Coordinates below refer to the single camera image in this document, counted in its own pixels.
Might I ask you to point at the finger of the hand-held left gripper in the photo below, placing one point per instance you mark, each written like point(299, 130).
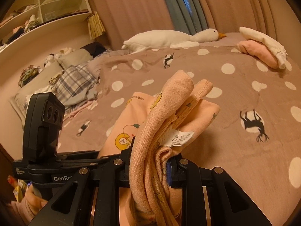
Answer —
point(94, 156)

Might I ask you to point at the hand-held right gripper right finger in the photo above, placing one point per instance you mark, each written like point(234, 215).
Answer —
point(168, 174)

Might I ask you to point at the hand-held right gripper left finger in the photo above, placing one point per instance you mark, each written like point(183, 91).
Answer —
point(124, 169)

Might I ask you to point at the pink cartoon print shirt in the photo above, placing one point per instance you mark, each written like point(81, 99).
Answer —
point(145, 134)

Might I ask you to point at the person's left forearm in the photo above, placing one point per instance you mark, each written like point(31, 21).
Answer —
point(18, 214)

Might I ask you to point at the stack of folded clothes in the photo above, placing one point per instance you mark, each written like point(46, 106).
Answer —
point(33, 23)

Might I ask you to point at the person's left hand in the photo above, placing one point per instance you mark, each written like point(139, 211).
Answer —
point(31, 197)

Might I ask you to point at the large grey pillow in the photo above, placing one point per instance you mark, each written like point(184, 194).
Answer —
point(35, 87)

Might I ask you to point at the pale pink crumpled cloth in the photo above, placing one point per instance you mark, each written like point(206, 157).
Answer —
point(80, 109)

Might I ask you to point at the floral cloth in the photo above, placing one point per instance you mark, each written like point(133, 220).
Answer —
point(29, 75)

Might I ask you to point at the plaid cloth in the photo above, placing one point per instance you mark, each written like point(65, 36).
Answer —
point(73, 84)

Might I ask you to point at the orange plastic packet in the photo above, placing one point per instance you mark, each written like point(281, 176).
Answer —
point(17, 189)

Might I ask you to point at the white soft toy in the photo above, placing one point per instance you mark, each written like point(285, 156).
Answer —
point(58, 56)

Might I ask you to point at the dark cloth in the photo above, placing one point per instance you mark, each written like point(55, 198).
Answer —
point(95, 49)

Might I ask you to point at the brown polka dot blanket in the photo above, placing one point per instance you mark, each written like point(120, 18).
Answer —
point(235, 94)

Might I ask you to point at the white open shelf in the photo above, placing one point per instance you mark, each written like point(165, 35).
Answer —
point(58, 16)

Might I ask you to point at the straw tassel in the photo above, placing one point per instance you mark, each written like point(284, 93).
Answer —
point(96, 26)

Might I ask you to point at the white goose plush toy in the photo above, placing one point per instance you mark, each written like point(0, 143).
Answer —
point(162, 38)

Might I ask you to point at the pink curtain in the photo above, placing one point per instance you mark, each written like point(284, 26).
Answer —
point(131, 11)
point(235, 7)

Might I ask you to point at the white folded cloth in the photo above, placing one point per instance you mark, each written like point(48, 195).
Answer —
point(265, 41)

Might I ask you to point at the blue curtain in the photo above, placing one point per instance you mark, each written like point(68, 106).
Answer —
point(183, 7)

